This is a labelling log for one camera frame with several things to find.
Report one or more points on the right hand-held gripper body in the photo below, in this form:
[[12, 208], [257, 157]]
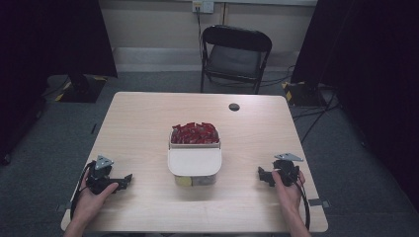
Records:
[[287, 169]]

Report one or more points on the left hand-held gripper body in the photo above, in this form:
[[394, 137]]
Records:
[[99, 184]]

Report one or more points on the white box lid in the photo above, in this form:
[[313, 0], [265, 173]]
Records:
[[194, 161]]

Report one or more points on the clear plastic storage box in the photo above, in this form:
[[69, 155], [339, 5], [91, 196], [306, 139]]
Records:
[[194, 156]]

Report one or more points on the person's left hand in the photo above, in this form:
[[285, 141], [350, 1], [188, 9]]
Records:
[[89, 204]]

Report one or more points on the person's right hand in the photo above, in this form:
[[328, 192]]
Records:
[[288, 196]]

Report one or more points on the grey tape strip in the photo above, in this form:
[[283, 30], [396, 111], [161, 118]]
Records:
[[318, 202], [64, 207]]

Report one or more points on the heap of yellow jelly cups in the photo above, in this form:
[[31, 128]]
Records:
[[183, 181]]

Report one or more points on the small black floor object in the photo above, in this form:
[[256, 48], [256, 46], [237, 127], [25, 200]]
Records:
[[94, 128]]

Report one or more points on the black stand base yellow tape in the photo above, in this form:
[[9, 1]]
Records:
[[301, 94], [82, 89]]

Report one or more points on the pile of red snack packets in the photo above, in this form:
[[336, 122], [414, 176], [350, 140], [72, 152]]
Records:
[[195, 133]]

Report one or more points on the black folding chair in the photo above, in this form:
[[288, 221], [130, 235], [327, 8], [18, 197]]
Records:
[[235, 57]]

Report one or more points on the dark curtain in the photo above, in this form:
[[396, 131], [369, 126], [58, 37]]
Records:
[[49, 39], [372, 65]]

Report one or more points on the white wall socket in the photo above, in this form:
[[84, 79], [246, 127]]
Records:
[[203, 6]]

